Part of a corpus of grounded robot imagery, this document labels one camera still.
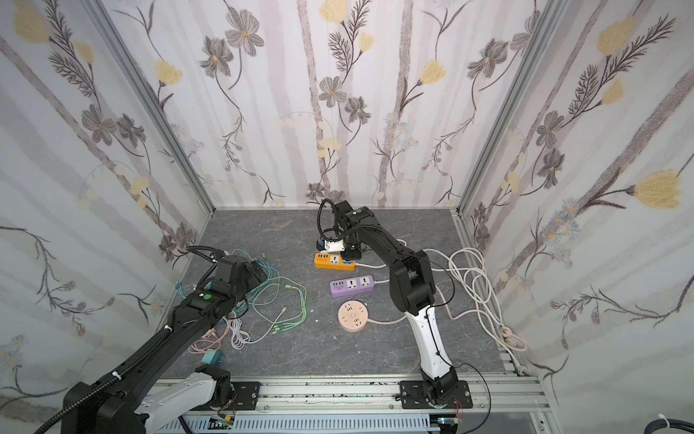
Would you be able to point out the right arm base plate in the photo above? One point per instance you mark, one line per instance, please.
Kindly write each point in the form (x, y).
(415, 395)

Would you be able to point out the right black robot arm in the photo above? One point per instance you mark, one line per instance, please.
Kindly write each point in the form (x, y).
(412, 290)

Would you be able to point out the purple power strip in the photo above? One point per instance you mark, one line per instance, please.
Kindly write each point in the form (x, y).
(351, 286)

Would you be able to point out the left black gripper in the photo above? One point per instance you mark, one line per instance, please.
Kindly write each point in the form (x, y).
(253, 269)

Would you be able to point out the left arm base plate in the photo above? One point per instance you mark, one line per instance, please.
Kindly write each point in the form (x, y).
(238, 396)

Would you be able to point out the orange power strip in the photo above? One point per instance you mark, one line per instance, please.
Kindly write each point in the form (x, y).
(333, 261)

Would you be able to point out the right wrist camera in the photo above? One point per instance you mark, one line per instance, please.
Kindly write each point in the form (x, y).
(337, 248)

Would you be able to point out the teal charger near rail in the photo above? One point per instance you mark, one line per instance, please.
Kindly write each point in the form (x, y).
(212, 358)

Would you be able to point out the aluminium mounting rail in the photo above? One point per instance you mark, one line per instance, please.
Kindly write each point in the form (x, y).
(480, 394)

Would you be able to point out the pink round power strip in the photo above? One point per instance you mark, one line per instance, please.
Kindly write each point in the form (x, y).
(353, 316)

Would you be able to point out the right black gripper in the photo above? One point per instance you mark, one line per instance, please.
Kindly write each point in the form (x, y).
(347, 252)

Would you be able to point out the white slotted cable duct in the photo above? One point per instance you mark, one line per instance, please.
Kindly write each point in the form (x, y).
(295, 423)

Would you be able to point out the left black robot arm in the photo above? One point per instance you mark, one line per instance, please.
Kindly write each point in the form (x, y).
(110, 404)

